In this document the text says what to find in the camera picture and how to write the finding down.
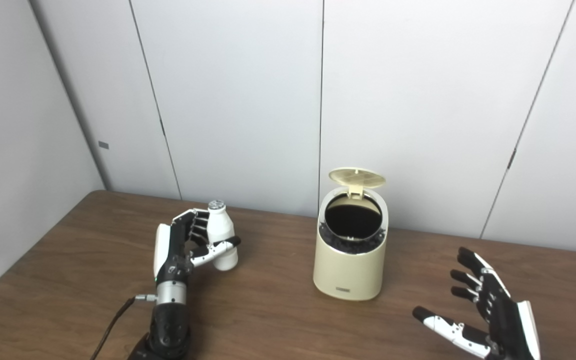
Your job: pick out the small white plastic bottle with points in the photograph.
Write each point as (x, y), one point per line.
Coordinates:
(219, 227)

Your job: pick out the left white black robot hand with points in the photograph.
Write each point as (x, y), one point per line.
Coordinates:
(173, 255)

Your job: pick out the cream-colored plastic bin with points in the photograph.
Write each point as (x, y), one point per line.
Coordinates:
(350, 272)

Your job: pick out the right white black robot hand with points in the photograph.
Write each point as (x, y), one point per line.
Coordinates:
(505, 325)

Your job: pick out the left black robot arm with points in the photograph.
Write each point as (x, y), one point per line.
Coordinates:
(170, 325)

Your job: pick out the black bin liner bag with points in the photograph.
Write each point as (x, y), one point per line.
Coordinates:
(352, 220)

